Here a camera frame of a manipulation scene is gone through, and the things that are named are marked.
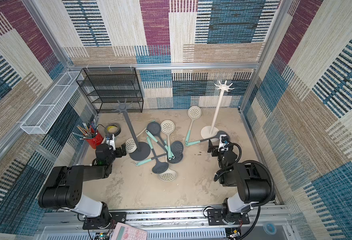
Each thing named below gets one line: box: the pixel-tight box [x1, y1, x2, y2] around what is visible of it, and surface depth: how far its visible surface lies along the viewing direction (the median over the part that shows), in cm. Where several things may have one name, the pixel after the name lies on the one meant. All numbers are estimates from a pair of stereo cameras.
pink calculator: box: [110, 222, 148, 240], surface depth 70 cm
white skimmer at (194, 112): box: [185, 105, 202, 144], surface depth 117 cm
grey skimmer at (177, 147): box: [145, 130, 184, 158], surface depth 96 cm
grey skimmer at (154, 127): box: [146, 121, 168, 151], surface depth 109 cm
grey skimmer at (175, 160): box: [135, 153, 184, 166], surface depth 93 cm
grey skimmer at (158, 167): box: [146, 136, 169, 174], surface depth 93 cm
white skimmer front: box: [158, 138, 177, 182], surface depth 89 cm
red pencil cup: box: [85, 129, 104, 149], surface depth 96 cm
